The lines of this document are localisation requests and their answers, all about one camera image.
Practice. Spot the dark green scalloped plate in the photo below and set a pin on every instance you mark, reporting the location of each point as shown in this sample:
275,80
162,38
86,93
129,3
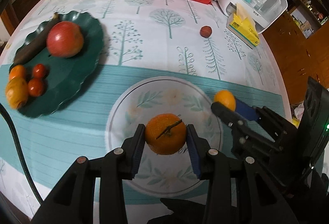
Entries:
66,75

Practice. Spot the red apple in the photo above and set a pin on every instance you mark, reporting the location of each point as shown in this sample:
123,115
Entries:
65,40

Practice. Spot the yellow kumquat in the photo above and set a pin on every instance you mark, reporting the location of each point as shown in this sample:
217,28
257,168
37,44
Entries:
226,98

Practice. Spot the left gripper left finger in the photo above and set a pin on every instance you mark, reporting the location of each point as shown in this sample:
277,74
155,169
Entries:
72,198

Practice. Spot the blackened banana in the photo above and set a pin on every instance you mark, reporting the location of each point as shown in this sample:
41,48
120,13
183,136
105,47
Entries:
29,51

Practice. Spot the large yellow orange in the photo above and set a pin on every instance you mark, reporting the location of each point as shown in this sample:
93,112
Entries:
17,93

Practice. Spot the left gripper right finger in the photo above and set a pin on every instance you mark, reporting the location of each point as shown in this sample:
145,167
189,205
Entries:
244,190

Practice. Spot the wrinkled dark red fruit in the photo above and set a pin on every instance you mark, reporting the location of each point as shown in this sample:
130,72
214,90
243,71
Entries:
206,31

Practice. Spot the yellow tissue pack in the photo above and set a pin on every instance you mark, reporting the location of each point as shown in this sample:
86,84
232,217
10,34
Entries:
243,25

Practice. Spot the red cherry tomato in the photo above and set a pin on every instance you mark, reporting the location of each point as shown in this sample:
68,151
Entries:
36,87
39,71

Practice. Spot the small tangerine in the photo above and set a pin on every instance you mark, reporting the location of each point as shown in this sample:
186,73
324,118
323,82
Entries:
19,71
165,134

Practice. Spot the tree print tablecloth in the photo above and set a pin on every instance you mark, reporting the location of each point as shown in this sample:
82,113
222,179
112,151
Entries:
153,61

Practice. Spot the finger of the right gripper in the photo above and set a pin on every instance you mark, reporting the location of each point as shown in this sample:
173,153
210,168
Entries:
269,120
246,142

